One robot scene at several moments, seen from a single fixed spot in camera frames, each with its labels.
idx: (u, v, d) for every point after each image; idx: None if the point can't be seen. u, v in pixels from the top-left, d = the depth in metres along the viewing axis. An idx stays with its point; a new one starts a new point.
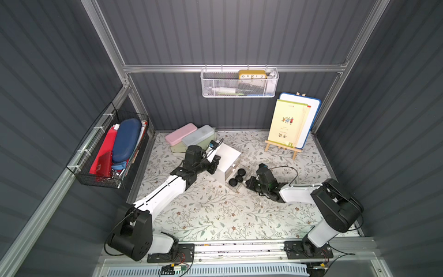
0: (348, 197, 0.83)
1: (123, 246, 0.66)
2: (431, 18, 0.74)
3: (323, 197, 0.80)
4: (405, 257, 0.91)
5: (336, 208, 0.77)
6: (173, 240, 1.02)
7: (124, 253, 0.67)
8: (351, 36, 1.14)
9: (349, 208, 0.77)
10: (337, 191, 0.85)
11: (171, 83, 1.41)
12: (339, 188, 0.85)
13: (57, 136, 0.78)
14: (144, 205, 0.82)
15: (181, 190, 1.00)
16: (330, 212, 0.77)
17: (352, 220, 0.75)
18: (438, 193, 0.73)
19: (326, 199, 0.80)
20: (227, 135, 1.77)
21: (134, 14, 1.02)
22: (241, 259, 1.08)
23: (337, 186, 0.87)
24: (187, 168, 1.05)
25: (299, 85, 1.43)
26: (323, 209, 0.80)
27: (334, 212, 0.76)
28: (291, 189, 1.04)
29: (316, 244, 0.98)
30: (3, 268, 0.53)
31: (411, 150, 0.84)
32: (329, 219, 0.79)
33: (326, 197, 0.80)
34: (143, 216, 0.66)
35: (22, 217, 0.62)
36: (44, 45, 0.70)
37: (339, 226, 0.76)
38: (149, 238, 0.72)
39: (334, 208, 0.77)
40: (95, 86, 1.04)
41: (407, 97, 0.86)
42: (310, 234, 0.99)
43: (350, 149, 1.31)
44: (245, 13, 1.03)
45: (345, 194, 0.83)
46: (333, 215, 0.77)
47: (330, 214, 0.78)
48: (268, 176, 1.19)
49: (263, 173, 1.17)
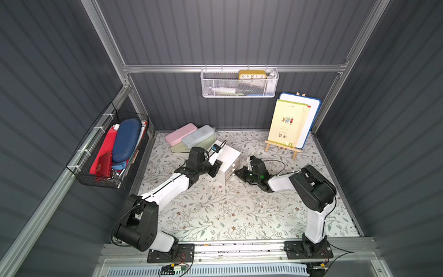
0: (323, 178, 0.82)
1: (128, 236, 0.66)
2: (431, 18, 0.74)
3: (299, 179, 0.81)
4: (406, 257, 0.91)
5: (311, 188, 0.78)
6: (173, 239, 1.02)
7: (130, 244, 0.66)
8: (351, 36, 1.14)
9: (323, 189, 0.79)
10: (313, 175, 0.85)
11: (171, 83, 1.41)
12: (315, 172, 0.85)
13: (57, 137, 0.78)
14: (151, 197, 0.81)
15: (183, 189, 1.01)
16: (305, 192, 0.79)
17: (325, 200, 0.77)
18: (438, 193, 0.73)
19: (301, 180, 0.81)
20: (227, 136, 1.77)
21: (134, 13, 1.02)
22: (240, 259, 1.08)
23: (314, 171, 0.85)
24: (189, 167, 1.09)
25: (300, 85, 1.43)
26: (299, 190, 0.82)
27: (308, 192, 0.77)
28: (277, 178, 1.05)
29: (314, 240, 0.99)
30: (3, 268, 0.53)
31: (412, 150, 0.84)
32: (305, 199, 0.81)
33: (302, 179, 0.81)
34: (151, 206, 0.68)
35: (22, 217, 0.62)
36: (43, 45, 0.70)
37: (314, 206, 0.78)
38: (154, 230, 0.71)
39: (309, 188, 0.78)
40: (95, 86, 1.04)
41: (407, 97, 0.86)
42: (307, 229, 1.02)
43: (350, 149, 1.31)
44: (245, 12, 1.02)
45: (319, 175, 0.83)
46: (307, 195, 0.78)
47: (304, 194, 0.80)
48: (261, 168, 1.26)
49: (258, 165, 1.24)
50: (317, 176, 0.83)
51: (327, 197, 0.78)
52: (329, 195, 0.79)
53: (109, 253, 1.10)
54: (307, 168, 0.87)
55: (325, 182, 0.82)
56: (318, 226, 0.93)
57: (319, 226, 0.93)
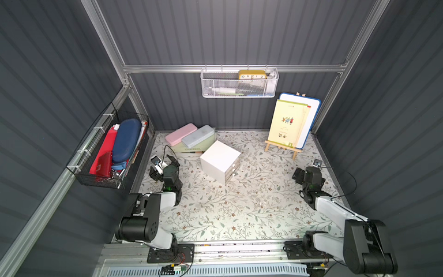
0: (387, 250, 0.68)
1: (132, 225, 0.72)
2: (431, 18, 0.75)
3: (359, 230, 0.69)
4: (405, 257, 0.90)
5: (363, 250, 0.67)
6: (172, 236, 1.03)
7: (136, 233, 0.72)
8: (351, 36, 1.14)
9: (379, 262, 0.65)
10: (377, 238, 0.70)
11: (171, 83, 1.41)
12: (382, 238, 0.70)
13: (57, 136, 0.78)
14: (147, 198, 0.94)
15: (171, 205, 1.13)
16: (355, 250, 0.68)
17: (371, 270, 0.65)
18: (438, 193, 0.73)
19: (357, 235, 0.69)
20: (227, 136, 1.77)
21: (134, 13, 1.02)
22: (241, 260, 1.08)
23: (383, 234, 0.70)
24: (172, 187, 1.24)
25: (300, 85, 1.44)
26: (349, 239, 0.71)
27: (356, 251, 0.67)
28: (329, 205, 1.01)
29: (316, 246, 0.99)
30: (3, 268, 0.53)
31: (412, 149, 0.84)
32: (348, 253, 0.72)
33: (360, 234, 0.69)
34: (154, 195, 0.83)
35: (22, 217, 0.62)
36: (44, 45, 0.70)
37: (354, 265, 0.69)
38: (158, 222, 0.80)
39: (360, 249, 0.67)
40: (95, 86, 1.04)
41: (406, 98, 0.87)
42: (316, 235, 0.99)
43: (350, 149, 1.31)
44: (246, 12, 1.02)
45: (385, 244, 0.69)
46: (359, 253, 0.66)
47: (350, 249, 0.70)
48: (315, 178, 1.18)
49: (312, 172, 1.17)
50: (382, 244, 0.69)
51: (377, 269, 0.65)
52: (380, 267, 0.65)
53: (109, 253, 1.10)
54: (376, 225, 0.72)
55: (386, 254, 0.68)
56: (331, 252, 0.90)
57: (331, 253, 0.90)
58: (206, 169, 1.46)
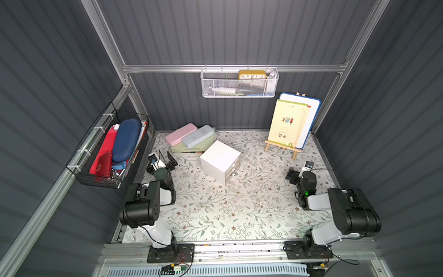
0: (368, 207, 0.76)
1: (136, 209, 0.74)
2: (431, 18, 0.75)
3: (338, 193, 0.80)
4: (405, 257, 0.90)
5: (346, 206, 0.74)
6: (171, 234, 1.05)
7: (141, 216, 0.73)
8: (351, 36, 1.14)
9: (364, 218, 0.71)
10: (358, 201, 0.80)
11: (171, 83, 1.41)
12: (361, 199, 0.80)
13: (57, 136, 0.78)
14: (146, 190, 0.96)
15: (168, 202, 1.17)
16: (340, 209, 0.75)
17: (359, 227, 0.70)
18: (438, 193, 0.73)
19: (339, 196, 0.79)
20: (227, 136, 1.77)
21: (134, 13, 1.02)
22: (240, 259, 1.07)
23: (361, 197, 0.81)
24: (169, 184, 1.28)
25: (300, 85, 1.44)
26: (334, 204, 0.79)
27: (342, 209, 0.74)
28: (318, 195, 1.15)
29: (316, 242, 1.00)
30: (3, 268, 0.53)
31: (412, 149, 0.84)
32: (336, 216, 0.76)
33: (341, 195, 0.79)
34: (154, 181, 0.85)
35: (22, 217, 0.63)
36: (43, 45, 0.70)
37: (342, 225, 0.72)
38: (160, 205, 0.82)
39: (344, 205, 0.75)
40: (95, 86, 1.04)
41: (406, 98, 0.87)
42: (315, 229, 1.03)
43: (350, 149, 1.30)
44: (246, 12, 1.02)
45: (365, 203, 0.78)
46: (344, 210, 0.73)
47: (337, 211, 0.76)
48: (310, 184, 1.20)
49: (308, 179, 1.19)
50: (363, 203, 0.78)
51: (363, 225, 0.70)
52: (366, 222, 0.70)
53: (109, 253, 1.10)
54: (354, 192, 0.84)
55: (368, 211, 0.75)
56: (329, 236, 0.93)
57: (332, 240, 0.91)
58: (206, 169, 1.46)
